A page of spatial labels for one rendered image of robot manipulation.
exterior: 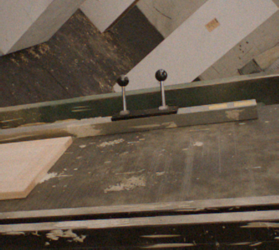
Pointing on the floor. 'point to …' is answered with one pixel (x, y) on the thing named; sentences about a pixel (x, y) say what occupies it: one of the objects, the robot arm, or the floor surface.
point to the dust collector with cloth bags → (260, 62)
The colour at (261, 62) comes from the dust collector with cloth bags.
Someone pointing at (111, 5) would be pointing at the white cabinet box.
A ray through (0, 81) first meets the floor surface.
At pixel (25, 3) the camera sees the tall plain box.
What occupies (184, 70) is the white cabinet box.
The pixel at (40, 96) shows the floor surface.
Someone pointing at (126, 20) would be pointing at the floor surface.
